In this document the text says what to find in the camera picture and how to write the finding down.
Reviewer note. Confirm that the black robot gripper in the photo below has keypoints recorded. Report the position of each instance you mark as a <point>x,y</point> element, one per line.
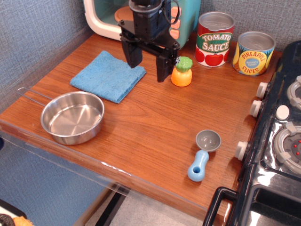
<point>149,30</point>

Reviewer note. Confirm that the orange toy with green cap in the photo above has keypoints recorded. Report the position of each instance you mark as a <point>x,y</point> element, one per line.
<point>182,74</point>

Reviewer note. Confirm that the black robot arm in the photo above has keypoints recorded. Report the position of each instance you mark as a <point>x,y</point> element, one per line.
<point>149,31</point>

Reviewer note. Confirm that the tomato sauce can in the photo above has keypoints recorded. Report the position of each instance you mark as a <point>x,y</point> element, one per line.
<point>215,32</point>

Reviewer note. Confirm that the pineapple slices can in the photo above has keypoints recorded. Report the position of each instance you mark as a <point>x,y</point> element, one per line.
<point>253,53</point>

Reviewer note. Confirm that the blue folded cloth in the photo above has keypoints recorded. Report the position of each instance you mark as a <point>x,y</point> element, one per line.
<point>108,77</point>

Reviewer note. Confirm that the teal toy microwave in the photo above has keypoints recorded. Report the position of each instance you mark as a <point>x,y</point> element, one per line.
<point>102,16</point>

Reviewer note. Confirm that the stainless steel pan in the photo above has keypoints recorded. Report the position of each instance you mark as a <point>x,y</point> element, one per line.
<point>72,118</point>

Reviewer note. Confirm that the blue grey toy scoop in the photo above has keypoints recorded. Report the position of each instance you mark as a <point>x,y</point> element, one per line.
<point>207,141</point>

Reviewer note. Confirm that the black toy stove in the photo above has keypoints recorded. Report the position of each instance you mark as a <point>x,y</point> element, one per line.
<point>269,183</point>

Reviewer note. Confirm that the orange plush toy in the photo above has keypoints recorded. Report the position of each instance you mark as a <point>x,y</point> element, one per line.
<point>6,220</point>

